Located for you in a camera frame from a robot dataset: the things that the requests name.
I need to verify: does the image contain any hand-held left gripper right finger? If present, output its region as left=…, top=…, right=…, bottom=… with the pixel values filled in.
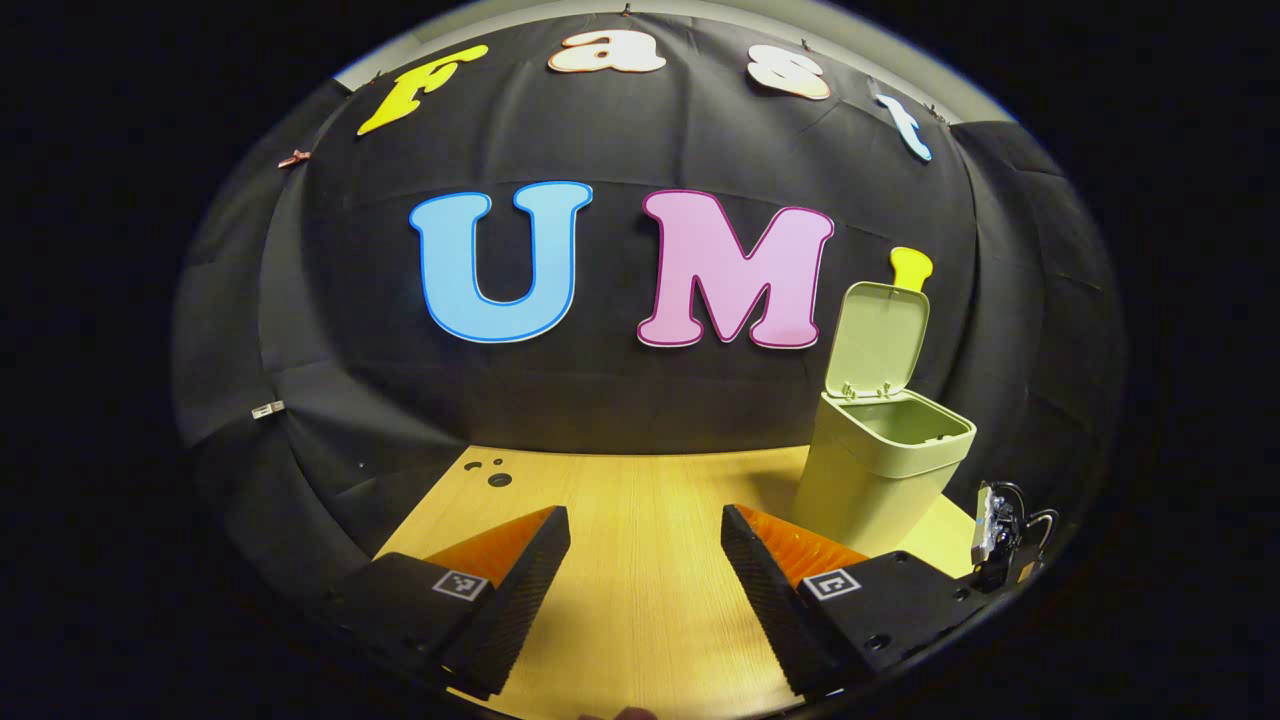
left=720, top=503, right=1001, bottom=701

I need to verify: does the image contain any pale green desktop garbage bin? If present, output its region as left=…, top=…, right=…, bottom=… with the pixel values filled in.
left=790, top=281, right=978, bottom=558

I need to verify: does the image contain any thin right gripper cable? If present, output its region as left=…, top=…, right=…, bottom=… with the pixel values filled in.
left=1020, top=508, right=1060, bottom=576

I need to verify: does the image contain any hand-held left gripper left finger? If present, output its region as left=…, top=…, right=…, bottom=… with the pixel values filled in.
left=325, top=505, right=573, bottom=701

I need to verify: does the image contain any black backdrop cloth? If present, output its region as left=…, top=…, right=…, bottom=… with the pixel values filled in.
left=170, top=10, right=1126, bottom=601

